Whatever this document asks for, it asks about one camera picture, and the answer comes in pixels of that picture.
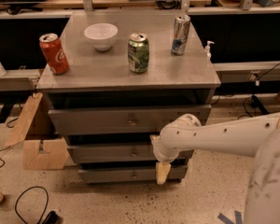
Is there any silver blue energy can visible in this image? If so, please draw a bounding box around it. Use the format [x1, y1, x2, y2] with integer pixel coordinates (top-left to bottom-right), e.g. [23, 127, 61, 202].
[171, 15, 190, 55]

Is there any grey bottom drawer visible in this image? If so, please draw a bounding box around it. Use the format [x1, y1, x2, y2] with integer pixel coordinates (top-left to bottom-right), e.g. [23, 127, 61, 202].
[77, 164, 189, 185]

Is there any green soda can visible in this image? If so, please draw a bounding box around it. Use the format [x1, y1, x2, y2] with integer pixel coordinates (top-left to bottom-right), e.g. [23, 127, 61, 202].
[128, 33, 149, 74]

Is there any red cola can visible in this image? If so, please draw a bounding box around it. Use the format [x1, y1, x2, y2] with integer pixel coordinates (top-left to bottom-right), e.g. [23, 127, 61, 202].
[39, 33, 69, 75]

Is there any grey drawer cabinet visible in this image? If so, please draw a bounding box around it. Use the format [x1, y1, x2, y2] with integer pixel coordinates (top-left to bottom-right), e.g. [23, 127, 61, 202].
[37, 12, 220, 170]

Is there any grey drawer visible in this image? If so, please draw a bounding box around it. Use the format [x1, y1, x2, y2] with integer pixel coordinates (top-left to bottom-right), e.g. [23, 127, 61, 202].
[49, 105, 211, 135]
[66, 140, 198, 164]
[77, 164, 189, 185]

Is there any grey top drawer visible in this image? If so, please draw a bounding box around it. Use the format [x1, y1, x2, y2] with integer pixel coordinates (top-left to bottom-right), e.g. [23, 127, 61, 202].
[49, 105, 211, 135]

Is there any white pump bottle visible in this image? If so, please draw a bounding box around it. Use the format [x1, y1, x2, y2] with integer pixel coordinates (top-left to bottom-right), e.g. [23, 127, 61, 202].
[204, 41, 215, 61]

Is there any white bowl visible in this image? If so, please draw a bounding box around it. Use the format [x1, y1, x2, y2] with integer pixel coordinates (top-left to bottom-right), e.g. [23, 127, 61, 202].
[84, 23, 118, 51]

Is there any black floor cable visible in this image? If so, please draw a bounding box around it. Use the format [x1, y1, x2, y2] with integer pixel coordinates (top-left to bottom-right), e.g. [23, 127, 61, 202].
[14, 186, 49, 224]

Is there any cardboard box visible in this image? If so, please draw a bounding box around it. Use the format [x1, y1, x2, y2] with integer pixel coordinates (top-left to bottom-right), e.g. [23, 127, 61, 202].
[5, 92, 69, 170]

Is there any black power adapter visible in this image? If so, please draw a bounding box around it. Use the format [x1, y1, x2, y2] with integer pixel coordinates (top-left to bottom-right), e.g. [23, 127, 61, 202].
[42, 211, 59, 224]

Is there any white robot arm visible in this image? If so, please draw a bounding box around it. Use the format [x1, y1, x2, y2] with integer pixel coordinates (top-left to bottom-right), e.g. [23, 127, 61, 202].
[150, 112, 280, 224]

